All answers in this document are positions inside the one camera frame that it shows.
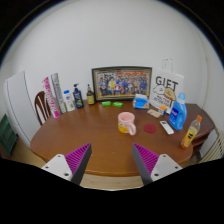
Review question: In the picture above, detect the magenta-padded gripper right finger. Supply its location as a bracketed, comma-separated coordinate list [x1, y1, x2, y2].
[131, 142, 183, 186]

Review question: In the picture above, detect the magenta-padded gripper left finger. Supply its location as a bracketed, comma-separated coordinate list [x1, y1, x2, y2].
[41, 142, 93, 186]

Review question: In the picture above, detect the orange juice bottle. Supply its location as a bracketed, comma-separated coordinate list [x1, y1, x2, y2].
[180, 114, 203, 149]

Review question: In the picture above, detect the white remote control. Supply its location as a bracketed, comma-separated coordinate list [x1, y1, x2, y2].
[159, 120, 175, 136]

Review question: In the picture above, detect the red round coaster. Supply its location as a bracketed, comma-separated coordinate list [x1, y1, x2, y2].
[143, 123, 158, 134]

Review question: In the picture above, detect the blue detergent bottle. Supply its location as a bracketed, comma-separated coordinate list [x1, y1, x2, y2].
[167, 92, 188, 131]

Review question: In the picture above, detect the pink ceramic mug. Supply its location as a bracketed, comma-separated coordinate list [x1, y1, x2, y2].
[117, 111, 137, 136]

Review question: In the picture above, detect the green plastic crate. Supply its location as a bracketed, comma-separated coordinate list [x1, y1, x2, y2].
[0, 113, 18, 157]

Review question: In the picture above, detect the wooden chair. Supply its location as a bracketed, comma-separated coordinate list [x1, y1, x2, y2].
[34, 90, 52, 126]

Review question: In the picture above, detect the white shampoo bottle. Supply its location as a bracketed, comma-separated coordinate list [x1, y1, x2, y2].
[62, 89, 76, 113]

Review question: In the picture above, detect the blue tissue pack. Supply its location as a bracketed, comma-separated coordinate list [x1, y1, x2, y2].
[132, 93, 150, 110]

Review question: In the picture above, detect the dark blue pump bottle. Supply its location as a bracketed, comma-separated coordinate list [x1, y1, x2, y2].
[72, 83, 85, 110]

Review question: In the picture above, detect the white refrigerator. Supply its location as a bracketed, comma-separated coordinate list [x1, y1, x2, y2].
[3, 70, 42, 148]

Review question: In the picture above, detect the brown pump bottle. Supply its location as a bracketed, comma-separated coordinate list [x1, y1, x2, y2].
[86, 83, 96, 106]

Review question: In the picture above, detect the white paper gift bag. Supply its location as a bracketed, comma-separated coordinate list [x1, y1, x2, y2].
[149, 58, 185, 115]

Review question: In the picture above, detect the framed group photo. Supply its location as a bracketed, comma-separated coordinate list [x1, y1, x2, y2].
[91, 65, 153, 102]

